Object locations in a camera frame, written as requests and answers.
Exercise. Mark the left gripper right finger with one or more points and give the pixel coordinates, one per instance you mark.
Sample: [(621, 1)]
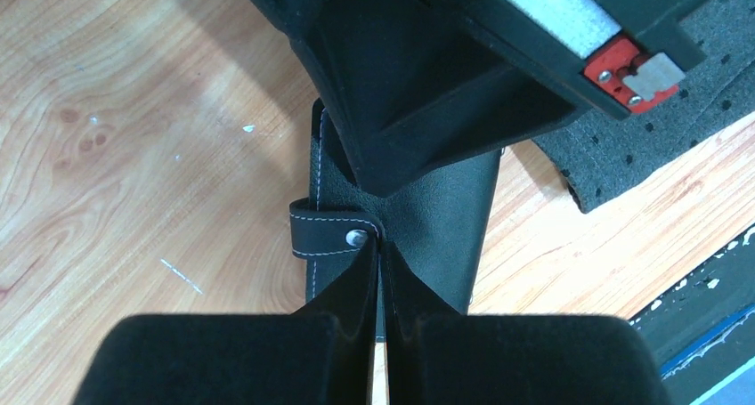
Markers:
[(436, 355)]

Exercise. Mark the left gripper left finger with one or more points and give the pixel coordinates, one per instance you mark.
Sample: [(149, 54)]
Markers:
[(320, 354)]

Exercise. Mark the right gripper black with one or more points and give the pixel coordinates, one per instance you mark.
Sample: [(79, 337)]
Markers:
[(414, 85)]

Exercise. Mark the black leather card holder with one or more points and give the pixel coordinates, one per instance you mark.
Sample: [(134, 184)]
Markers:
[(437, 222)]

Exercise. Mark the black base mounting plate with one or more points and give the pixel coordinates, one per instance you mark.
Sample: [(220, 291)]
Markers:
[(701, 330)]

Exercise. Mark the dark grey dotted cloth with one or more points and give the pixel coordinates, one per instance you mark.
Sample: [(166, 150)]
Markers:
[(601, 158)]

